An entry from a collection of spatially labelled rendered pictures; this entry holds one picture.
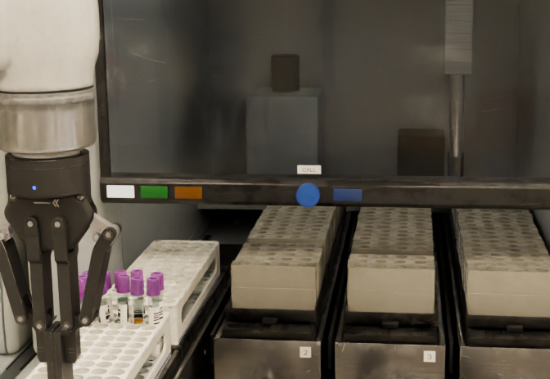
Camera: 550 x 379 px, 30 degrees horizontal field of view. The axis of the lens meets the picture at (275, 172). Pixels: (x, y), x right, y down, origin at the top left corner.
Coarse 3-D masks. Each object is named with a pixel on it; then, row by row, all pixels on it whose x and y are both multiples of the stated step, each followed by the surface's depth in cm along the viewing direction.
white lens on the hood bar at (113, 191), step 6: (108, 186) 133; (114, 186) 133; (120, 186) 133; (126, 186) 133; (132, 186) 133; (108, 192) 133; (114, 192) 133; (120, 192) 133; (126, 192) 133; (132, 192) 133
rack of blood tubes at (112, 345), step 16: (96, 320) 119; (112, 320) 119; (128, 320) 119; (144, 320) 118; (160, 320) 118; (80, 336) 114; (96, 336) 114; (112, 336) 114; (128, 336) 113; (144, 336) 113; (160, 336) 116; (96, 352) 110; (112, 352) 110; (128, 352) 110; (144, 352) 109; (160, 352) 119; (80, 368) 105; (96, 368) 104; (112, 368) 104; (128, 368) 104; (144, 368) 114
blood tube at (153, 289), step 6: (150, 282) 116; (156, 282) 116; (150, 288) 116; (156, 288) 116; (150, 294) 116; (156, 294) 116; (150, 300) 116; (156, 300) 117; (150, 306) 117; (156, 306) 117; (150, 312) 117; (156, 312) 117; (150, 318) 117; (156, 318) 117; (156, 348) 118; (150, 354) 118; (150, 360) 118
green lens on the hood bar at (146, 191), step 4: (144, 188) 133; (148, 188) 132; (152, 188) 132; (156, 188) 132; (160, 188) 132; (164, 188) 132; (144, 192) 133; (148, 192) 133; (152, 192) 133; (156, 192) 132; (160, 192) 132; (164, 192) 132; (144, 196) 133; (148, 196) 133; (152, 196) 133; (156, 196) 133; (160, 196) 132; (164, 196) 132; (168, 196) 133
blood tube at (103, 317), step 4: (104, 288) 117; (104, 292) 117; (104, 296) 117; (104, 300) 117; (104, 304) 117; (100, 308) 117; (104, 308) 118; (100, 312) 118; (104, 312) 118; (100, 316) 118; (104, 316) 118; (108, 316) 118; (100, 320) 118; (104, 320) 118; (108, 320) 118
